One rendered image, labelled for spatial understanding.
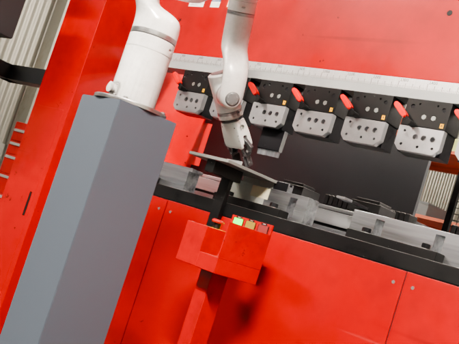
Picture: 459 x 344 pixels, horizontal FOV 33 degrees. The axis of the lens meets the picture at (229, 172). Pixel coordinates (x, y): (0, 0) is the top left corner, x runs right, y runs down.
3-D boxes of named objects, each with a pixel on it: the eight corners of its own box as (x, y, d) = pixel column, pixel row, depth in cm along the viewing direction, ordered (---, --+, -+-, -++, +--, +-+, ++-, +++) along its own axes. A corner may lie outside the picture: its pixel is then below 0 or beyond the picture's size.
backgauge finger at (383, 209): (324, 198, 254) (328, 183, 254) (363, 216, 273) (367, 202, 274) (354, 205, 246) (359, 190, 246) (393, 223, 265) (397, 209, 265)
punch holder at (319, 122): (290, 130, 262) (304, 84, 263) (304, 137, 268) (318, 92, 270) (326, 136, 252) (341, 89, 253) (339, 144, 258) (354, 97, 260)
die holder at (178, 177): (102, 169, 321) (110, 147, 322) (113, 173, 326) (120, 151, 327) (184, 192, 288) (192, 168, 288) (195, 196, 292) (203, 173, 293)
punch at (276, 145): (255, 152, 274) (263, 127, 275) (258, 154, 276) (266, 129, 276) (276, 157, 267) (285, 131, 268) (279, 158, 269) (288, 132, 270)
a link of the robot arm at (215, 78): (244, 108, 254) (238, 103, 263) (235, 70, 250) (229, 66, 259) (220, 116, 253) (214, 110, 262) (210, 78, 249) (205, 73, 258)
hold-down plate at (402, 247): (343, 237, 233) (347, 227, 233) (353, 240, 237) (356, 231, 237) (434, 262, 213) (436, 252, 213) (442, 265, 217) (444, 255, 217)
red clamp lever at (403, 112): (395, 98, 234) (411, 121, 229) (402, 103, 237) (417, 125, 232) (391, 102, 235) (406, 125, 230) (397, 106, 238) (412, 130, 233)
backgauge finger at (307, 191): (251, 179, 276) (255, 166, 276) (291, 197, 295) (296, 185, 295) (276, 186, 268) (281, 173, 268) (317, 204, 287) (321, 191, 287)
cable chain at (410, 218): (322, 203, 297) (325, 193, 297) (330, 207, 301) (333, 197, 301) (407, 224, 272) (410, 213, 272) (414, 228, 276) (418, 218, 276)
